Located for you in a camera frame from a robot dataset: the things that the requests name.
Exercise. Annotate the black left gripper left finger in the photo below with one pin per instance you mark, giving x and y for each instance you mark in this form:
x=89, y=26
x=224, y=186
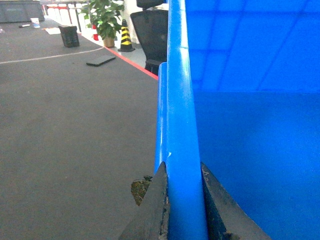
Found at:
x=151, y=222

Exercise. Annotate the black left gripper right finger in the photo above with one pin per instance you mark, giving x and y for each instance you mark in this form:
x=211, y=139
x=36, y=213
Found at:
x=224, y=217

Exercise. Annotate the large blue plastic crate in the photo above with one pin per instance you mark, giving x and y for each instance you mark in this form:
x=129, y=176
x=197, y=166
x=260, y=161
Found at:
x=240, y=93

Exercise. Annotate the flat black pad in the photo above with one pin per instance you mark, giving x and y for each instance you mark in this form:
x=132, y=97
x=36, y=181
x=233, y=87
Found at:
x=101, y=60

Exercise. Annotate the yellow black traffic cone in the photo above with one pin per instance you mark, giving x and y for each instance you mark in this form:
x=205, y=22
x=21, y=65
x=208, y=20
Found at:
x=125, y=42

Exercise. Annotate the black office chair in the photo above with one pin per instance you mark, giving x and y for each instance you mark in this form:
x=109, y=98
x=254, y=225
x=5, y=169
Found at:
x=151, y=27

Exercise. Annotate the black crate on mat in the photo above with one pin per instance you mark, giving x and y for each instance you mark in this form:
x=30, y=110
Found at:
x=69, y=36

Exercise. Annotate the green potted plant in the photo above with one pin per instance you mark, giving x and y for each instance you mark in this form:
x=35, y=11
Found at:
x=106, y=15

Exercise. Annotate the white paper sheet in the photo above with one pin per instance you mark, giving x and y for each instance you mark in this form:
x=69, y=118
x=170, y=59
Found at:
x=52, y=30

